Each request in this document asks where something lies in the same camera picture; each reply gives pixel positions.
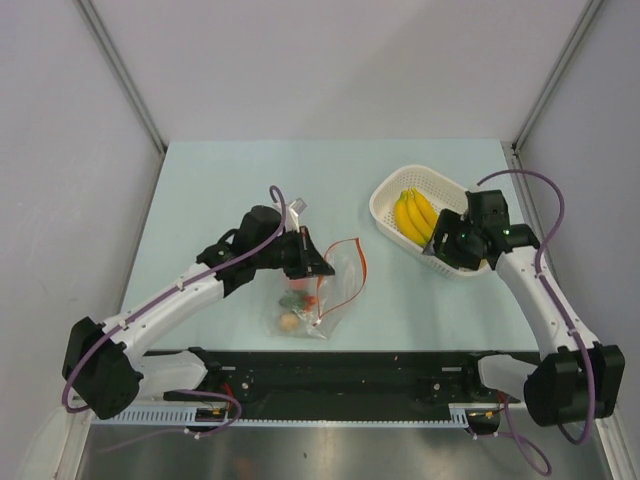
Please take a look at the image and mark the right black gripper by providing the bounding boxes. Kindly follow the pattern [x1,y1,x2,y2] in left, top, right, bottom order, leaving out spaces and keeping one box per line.
[423,208,483,271]

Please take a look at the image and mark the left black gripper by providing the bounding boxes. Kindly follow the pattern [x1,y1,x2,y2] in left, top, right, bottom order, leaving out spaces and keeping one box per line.
[253,225,334,280]

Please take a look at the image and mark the yellow fake bananas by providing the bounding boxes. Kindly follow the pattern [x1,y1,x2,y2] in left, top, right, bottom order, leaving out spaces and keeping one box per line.
[393,190,433,248]

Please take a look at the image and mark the clear zip top bag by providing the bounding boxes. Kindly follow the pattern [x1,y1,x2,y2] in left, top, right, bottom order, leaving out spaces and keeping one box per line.
[264,237,368,340]

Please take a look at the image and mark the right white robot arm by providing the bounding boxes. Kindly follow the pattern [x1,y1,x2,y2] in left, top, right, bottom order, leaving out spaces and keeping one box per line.
[425,190,625,426]

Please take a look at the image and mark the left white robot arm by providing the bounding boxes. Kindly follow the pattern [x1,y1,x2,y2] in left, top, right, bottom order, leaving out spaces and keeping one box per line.
[62,199,335,420]

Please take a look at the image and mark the beige fake egg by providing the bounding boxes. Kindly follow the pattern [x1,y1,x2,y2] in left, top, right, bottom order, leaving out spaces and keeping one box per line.
[278,312,299,332]

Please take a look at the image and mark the white perforated plastic basket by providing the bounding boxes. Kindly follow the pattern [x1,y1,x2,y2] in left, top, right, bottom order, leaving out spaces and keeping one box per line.
[369,165,489,279]

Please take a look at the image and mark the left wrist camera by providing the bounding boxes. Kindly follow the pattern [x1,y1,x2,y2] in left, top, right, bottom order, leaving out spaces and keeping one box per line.
[288,198,307,216]

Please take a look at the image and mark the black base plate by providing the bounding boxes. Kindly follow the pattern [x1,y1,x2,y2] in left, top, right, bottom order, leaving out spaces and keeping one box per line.
[162,350,503,420]

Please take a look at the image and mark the white cable duct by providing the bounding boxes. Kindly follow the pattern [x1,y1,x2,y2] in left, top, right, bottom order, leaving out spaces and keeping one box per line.
[91,404,503,429]

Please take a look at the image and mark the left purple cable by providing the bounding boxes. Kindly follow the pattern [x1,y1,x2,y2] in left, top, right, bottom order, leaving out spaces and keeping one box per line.
[61,185,243,451]

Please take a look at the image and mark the purple cable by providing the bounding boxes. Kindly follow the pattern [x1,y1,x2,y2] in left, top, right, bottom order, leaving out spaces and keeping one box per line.
[474,169,599,475]
[61,185,243,451]

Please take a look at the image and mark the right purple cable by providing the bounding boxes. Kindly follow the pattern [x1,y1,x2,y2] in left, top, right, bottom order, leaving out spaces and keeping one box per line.
[474,169,599,475]

